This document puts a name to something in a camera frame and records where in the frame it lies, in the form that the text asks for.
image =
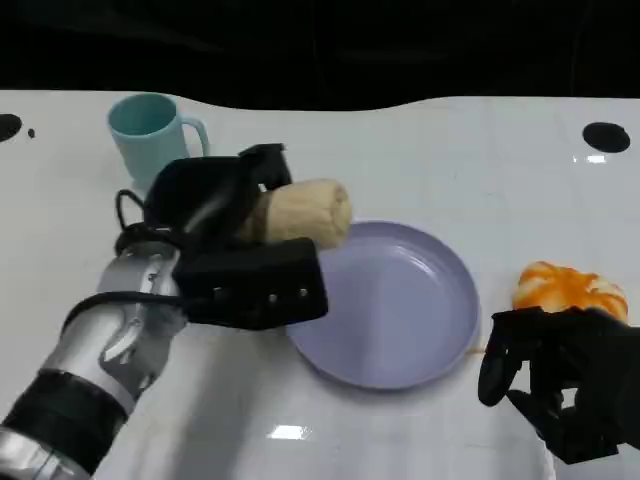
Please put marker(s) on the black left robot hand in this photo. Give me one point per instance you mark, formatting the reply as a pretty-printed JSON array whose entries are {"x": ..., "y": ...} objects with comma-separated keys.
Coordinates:
[{"x": 200, "y": 190}]

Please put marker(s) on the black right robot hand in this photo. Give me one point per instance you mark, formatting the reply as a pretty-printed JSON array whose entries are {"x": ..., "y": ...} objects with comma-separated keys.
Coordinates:
[{"x": 590, "y": 360}]

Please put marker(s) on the beige towel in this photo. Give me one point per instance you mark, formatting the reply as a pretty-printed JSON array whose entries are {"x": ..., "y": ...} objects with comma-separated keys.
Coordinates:
[{"x": 305, "y": 212}]

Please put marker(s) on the orange and white bread roll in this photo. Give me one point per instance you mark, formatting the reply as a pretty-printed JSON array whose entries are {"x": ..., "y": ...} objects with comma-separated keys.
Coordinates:
[{"x": 565, "y": 287}]

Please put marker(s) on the pale green mug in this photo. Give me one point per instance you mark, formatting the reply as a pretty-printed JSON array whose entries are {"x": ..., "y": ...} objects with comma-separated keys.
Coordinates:
[{"x": 145, "y": 135}]

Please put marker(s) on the lilac plate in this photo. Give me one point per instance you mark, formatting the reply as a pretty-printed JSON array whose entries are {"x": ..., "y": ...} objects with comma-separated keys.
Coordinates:
[{"x": 395, "y": 310}]

